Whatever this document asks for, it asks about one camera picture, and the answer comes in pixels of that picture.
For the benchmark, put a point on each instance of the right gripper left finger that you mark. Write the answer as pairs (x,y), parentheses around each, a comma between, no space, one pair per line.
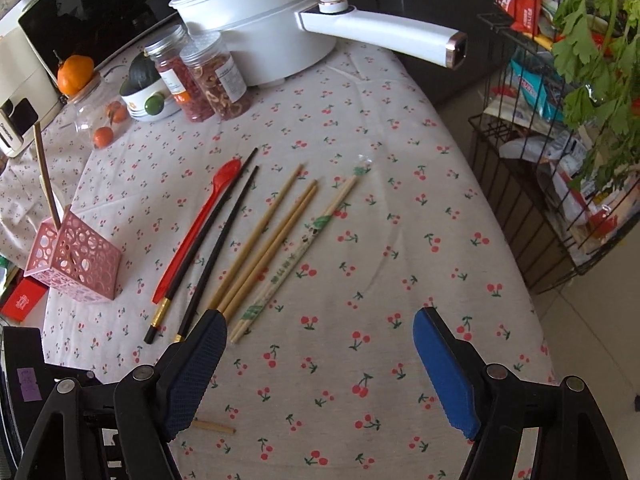
(154,403)

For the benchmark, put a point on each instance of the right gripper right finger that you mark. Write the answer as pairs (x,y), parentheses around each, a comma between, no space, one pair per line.
(486,402)

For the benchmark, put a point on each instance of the black chopstick gold band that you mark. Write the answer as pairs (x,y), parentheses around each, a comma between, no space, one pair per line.
(165,302)

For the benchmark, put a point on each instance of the paper disposable chopsticks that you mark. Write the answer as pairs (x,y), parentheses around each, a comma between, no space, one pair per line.
(288,263)

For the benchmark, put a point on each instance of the crosswise bamboo chopstick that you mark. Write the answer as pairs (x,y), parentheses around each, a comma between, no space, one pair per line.
(45,178)

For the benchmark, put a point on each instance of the pink perforated utensil holder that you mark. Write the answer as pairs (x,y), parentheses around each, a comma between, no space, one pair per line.
(74,259)

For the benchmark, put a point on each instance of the red box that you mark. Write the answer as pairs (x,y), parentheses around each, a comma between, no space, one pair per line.
(23,298)

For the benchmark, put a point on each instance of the red plastic spoon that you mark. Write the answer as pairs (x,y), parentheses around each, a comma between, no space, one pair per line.
(221,180)

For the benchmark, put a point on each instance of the glass jar with tomatoes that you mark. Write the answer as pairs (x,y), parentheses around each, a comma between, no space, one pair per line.
(99,113)

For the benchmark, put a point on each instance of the white bowl with squash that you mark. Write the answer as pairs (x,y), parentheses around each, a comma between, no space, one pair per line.
(150,104)

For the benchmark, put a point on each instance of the jar of dried rings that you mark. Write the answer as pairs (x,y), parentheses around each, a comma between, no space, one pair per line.
(212,67)

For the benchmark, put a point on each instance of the cream air fryer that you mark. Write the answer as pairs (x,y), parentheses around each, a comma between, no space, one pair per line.
(28,96)

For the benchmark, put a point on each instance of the dark green squash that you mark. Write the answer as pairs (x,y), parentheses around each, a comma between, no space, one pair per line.
(142,74)

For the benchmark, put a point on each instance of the orange on jar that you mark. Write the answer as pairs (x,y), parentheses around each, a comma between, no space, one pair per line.
(74,73)

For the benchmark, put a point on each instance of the jar of red dried fruit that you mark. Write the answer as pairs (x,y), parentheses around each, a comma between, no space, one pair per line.
(165,52)

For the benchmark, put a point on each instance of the black microwave oven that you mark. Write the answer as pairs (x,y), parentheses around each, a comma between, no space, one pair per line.
(99,29)

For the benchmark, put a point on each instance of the white electric pot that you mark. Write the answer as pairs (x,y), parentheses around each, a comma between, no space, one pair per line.
(273,39)

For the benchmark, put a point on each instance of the grey refrigerator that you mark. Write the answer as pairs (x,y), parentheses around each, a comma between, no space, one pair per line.
(425,20)

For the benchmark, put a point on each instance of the green leafy vegetables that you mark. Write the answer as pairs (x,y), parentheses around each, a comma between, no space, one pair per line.
(597,55)

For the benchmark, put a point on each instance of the black wire rack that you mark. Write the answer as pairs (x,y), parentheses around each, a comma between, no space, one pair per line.
(558,221)

